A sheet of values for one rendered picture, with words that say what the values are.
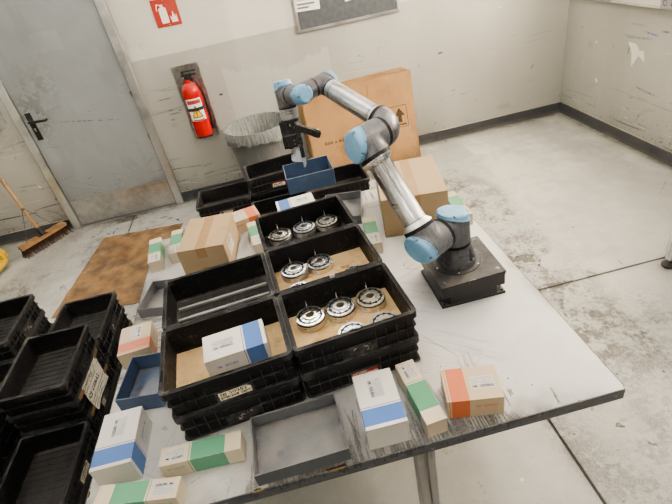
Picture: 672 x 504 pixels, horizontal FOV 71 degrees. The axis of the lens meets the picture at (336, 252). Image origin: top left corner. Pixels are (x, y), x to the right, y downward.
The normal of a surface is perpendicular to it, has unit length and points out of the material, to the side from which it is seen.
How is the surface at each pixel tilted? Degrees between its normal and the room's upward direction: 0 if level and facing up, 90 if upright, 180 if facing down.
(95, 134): 90
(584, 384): 0
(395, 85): 81
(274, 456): 0
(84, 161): 90
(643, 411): 0
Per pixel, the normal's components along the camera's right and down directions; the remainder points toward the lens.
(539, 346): -0.17, -0.81
